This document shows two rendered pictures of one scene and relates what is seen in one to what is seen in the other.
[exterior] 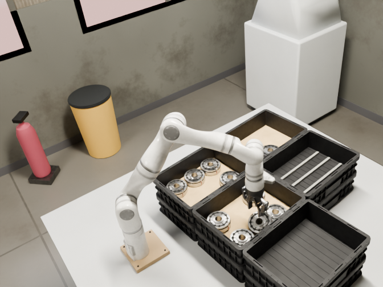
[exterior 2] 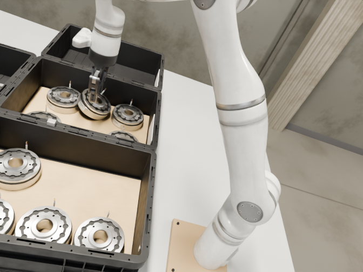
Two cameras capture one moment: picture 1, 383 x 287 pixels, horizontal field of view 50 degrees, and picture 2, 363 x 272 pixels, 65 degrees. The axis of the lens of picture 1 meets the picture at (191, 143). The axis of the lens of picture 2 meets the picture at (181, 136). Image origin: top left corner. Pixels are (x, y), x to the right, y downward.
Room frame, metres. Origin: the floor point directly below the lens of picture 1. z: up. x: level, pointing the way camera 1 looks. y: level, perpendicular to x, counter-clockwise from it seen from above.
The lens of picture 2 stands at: (1.72, 0.26, 1.42)
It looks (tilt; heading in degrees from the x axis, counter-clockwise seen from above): 37 degrees down; 199
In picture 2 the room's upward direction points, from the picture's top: 25 degrees clockwise
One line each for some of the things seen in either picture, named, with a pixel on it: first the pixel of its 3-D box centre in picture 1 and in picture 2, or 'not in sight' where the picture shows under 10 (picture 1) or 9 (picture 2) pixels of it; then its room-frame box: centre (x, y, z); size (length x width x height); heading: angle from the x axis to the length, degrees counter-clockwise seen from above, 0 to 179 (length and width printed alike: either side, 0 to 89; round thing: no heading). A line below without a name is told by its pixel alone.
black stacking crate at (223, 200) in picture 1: (248, 214); (89, 115); (1.21, -0.21, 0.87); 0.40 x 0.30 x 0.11; 125
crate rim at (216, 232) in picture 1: (248, 205); (92, 101); (1.21, -0.21, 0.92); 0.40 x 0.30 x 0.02; 125
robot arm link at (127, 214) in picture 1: (128, 214); (248, 204); (1.21, 0.30, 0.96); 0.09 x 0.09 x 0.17; 5
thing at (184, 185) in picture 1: (176, 186); (100, 238); (1.45, 0.10, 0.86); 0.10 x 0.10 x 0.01
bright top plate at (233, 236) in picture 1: (241, 238); (128, 114); (1.09, -0.15, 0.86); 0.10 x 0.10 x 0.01
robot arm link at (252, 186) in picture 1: (257, 177); (99, 35); (1.18, -0.24, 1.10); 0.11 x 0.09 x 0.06; 122
